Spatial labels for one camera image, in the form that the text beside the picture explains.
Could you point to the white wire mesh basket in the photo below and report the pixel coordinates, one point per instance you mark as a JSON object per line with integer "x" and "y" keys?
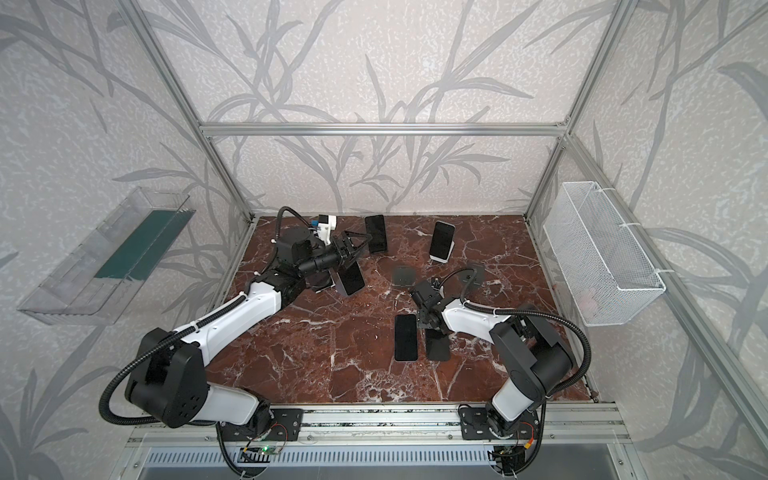
{"x": 608, "y": 274}

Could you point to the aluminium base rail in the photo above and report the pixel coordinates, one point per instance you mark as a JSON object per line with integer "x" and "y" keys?
{"x": 439, "y": 424}

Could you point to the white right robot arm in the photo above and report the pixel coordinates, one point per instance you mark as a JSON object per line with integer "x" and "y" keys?
{"x": 533, "y": 352}

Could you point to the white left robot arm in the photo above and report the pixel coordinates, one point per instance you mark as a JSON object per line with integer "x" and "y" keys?
{"x": 167, "y": 382}

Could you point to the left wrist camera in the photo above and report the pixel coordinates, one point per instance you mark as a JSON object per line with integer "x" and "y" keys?
{"x": 323, "y": 227}

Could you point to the green circuit board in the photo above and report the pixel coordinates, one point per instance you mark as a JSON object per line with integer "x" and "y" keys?
{"x": 259, "y": 454}

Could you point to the black phone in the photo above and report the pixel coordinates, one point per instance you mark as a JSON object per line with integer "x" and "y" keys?
{"x": 376, "y": 228}
{"x": 326, "y": 284}
{"x": 437, "y": 345}
{"x": 349, "y": 280}
{"x": 406, "y": 338}

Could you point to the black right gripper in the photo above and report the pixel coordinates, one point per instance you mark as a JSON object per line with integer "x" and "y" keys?
{"x": 428, "y": 301}

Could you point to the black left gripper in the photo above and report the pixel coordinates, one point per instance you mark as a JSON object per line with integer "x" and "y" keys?
{"x": 344, "y": 252}

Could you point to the green-edged phone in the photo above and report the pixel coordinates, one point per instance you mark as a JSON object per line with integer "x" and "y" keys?
{"x": 442, "y": 242}

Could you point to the clear acrylic wall tray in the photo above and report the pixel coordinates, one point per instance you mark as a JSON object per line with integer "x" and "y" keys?
{"x": 95, "y": 283}

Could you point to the black phone front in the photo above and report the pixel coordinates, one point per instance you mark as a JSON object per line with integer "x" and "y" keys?
{"x": 406, "y": 338}

